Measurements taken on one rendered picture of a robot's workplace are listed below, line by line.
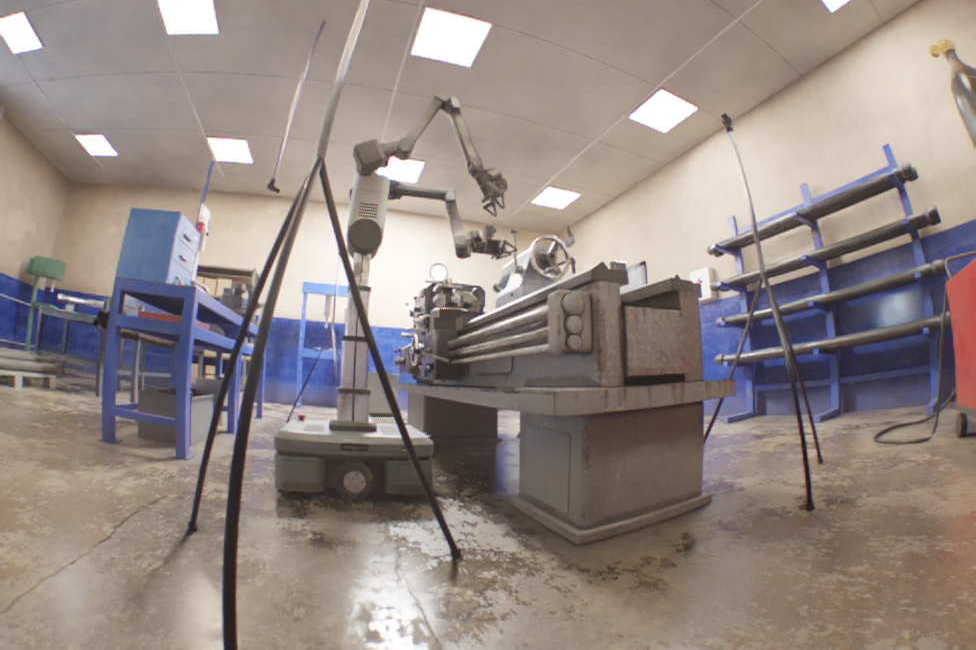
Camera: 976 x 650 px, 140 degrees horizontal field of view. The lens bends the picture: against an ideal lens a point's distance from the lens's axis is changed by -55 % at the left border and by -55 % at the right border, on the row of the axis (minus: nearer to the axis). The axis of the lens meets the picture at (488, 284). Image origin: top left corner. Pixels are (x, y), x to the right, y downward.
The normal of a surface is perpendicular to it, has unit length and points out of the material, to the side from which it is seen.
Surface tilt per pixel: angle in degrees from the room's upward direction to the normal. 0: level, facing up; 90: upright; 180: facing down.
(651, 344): 90
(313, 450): 90
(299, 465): 90
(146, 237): 90
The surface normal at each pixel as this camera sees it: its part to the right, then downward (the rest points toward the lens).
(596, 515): 0.36, -0.22
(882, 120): -0.94, -0.10
